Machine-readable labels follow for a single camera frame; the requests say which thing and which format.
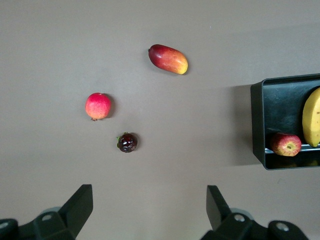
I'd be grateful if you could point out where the dark purple plum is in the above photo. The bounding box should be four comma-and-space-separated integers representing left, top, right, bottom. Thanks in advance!
116, 132, 139, 154

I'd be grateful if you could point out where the red round pomegranate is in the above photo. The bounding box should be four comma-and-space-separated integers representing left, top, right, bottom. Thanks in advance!
84, 92, 112, 122

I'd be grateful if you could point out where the yellow banana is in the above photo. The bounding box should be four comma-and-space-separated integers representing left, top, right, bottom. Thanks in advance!
301, 86, 320, 148

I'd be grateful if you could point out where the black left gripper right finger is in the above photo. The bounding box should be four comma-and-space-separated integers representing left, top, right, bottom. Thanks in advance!
199, 185, 269, 240

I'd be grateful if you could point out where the black plastic box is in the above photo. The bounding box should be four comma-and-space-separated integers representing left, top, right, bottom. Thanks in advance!
250, 73, 320, 171

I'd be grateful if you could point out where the red yellow mango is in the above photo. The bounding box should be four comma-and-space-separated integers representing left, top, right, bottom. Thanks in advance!
148, 44, 189, 75

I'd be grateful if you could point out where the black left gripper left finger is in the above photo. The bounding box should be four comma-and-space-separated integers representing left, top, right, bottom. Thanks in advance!
17, 184, 94, 240

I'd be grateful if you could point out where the small red yellow apple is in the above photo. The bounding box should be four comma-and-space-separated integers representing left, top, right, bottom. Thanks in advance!
269, 132, 303, 158

